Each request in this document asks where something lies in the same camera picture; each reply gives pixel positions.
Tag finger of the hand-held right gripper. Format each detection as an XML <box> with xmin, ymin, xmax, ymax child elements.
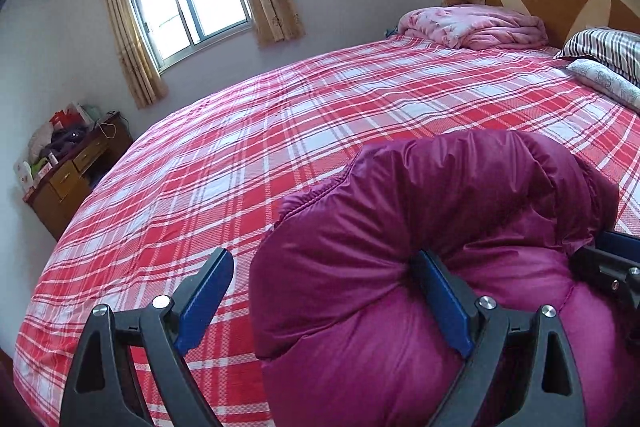
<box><xmin>570</xmin><ymin>229</ymin><xmax>640</xmax><ymax>308</ymax></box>

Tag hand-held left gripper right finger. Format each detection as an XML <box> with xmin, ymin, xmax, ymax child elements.
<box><xmin>411</xmin><ymin>250</ymin><xmax>587</xmax><ymax>427</ymax></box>

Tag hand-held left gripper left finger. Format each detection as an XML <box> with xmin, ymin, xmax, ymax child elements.
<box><xmin>60</xmin><ymin>248</ymin><xmax>235</xmax><ymax>427</ymax></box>

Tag purple down jacket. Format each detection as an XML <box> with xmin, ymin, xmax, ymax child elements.
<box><xmin>248</xmin><ymin>130</ymin><xmax>640</xmax><ymax>427</ymax></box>

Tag pile of clothes and bags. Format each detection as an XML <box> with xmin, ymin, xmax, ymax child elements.
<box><xmin>14</xmin><ymin>102</ymin><xmax>108</xmax><ymax>198</ymax></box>

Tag red plaid bed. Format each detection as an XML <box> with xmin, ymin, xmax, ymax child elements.
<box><xmin>12</xmin><ymin>34</ymin><xmax>640</xmax><ymax>427</ymax></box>

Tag wooden desk with drawers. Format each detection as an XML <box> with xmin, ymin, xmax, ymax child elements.
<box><xmin>24</xmin><ymin>111</ymin><xmax>135</xmax><ymax>242</ymax></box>

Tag white patterned pillow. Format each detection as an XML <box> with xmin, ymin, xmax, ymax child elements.
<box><xmin>566</xmin><ymin>59</ymin><xmax>640</xmax><ymax>112</ymax></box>

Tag striped pillow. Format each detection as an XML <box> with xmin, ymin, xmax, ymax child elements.
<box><xmin>554</xmin><ymin>28</ymin><xmax>640</xmax><ymax>88</ymax></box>

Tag pink floral blanket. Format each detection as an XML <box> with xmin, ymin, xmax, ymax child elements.
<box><xmin>397</xmin><ymin>6</ymin><xmax>549</xmax><ymax>52</ymax></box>

